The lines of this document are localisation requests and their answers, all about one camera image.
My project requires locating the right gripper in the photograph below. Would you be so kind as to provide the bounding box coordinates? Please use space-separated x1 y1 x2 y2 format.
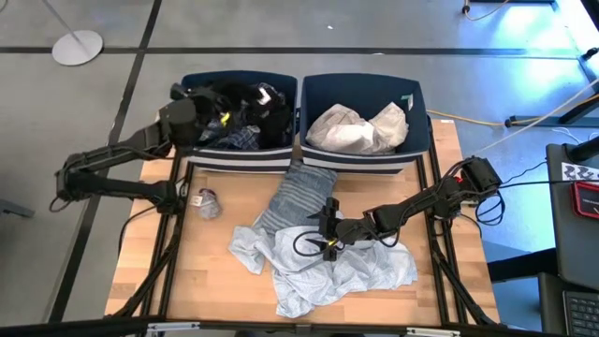
303 197 361 262

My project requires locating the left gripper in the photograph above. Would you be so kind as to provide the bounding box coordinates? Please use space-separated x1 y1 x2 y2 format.
158 82 236 147

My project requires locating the dark blue plaid garment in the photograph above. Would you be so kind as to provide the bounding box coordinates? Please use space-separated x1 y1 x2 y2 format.
200 119 262 152

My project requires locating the light blue patterned shirt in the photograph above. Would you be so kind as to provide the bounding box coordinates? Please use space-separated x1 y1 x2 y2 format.
227 212 419 319

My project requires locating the black garment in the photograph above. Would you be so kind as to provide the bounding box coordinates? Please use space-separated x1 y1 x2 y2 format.
218 80 294 149

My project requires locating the white cotton garment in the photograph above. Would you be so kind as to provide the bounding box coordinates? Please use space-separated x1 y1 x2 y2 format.
327 124 376 154

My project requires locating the blue grey striped garment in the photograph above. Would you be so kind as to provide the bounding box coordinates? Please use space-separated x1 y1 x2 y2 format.
258 159 339 236

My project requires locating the navy white striped storage basket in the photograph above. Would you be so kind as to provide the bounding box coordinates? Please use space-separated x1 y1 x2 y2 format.
299 72 431 176
180 69 300 175

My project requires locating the small grey crumpled cloth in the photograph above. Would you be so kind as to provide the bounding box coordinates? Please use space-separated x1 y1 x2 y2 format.
189 187 224 221

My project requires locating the beige crumpled garment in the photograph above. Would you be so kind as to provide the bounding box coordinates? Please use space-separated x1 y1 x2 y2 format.
369 101 410 152
306 103 375 154

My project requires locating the white round stanchion base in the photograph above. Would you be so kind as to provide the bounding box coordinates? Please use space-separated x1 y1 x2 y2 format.
51 29 105 67

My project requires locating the thin grey stanchion pole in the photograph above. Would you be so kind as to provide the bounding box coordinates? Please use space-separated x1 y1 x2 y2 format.
39 0 84 44

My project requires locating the black side desk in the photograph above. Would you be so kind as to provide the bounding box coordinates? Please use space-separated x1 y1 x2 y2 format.
537 135 599 337

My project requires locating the black white marker sheet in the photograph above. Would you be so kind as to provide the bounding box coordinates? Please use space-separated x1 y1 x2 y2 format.
561 161 599 185

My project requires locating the red black device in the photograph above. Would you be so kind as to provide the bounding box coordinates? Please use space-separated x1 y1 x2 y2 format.
570 181 599 221

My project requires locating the black keyboard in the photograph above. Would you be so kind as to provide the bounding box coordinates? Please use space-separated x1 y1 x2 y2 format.
562 289 599 337

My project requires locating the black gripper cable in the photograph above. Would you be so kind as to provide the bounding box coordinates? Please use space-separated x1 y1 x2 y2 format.
292 228 329 257

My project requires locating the black aluminium table frame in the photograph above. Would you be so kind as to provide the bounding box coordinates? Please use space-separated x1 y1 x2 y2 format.
105 119 504 334

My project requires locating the yellow floor cable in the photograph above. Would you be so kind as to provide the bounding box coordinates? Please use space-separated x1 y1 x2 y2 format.
426 91 599 128

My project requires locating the black arm base cable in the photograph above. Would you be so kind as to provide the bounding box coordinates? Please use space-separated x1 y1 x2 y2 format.
475 186 507 227

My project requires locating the white floor cable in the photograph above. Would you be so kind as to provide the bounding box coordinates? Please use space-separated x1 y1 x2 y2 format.
467 77 599 156

